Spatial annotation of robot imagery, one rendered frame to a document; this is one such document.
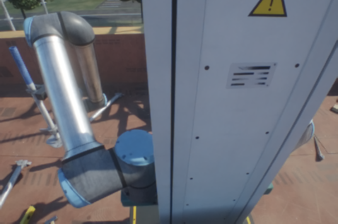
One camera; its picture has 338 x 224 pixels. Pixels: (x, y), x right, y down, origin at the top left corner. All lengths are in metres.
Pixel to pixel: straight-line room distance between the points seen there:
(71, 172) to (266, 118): 0.58
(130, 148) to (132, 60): 1.98
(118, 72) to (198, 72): 2.42
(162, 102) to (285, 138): 0.31
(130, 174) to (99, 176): 0.10
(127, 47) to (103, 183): 2.01
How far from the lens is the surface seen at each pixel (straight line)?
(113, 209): 1.67
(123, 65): 2.63
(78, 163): 0.69
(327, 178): 2.19
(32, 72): 3.21
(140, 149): 0.68
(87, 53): 1.00
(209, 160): 0.49
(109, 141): 2.03
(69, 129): 0.72
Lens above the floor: 1.51
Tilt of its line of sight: 38 degrees down
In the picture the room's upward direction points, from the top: straight up
